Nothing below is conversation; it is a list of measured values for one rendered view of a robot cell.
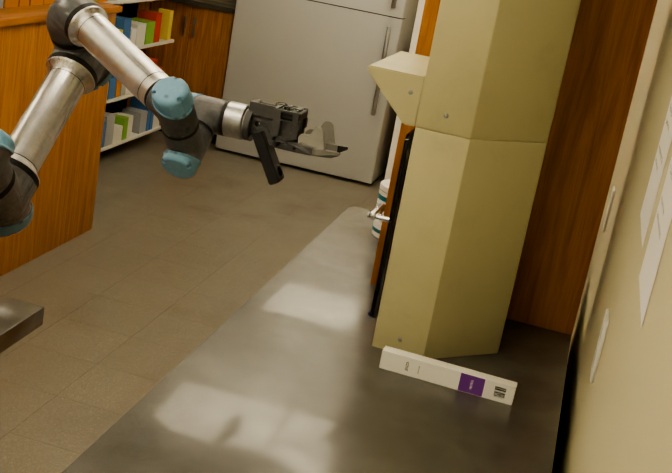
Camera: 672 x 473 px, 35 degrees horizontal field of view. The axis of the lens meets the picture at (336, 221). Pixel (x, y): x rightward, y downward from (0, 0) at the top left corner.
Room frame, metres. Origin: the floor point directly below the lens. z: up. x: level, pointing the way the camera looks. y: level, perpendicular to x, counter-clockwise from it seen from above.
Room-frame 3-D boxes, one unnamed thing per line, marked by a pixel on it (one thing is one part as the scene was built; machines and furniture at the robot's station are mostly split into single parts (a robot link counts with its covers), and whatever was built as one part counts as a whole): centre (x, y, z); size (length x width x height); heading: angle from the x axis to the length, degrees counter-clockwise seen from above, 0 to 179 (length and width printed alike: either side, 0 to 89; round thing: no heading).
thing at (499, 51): (2.20, -0.27, 1.33); 0.32 x 0.25 x 0.77; 168
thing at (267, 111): (2.18, 0.16, 1.34); 0.12 x 0.08 x 0.09; 78
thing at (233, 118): (2.20, 0.24, 1.33); 0.08 x 0.05 x 0.08; 168
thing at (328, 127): (2.20, 0.05, 1.34); 0.09 x 0.03 x 0.06; 93
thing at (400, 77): (2.24, -0.10, 1.46); 0.32 x 0.12 x 0.10; 168
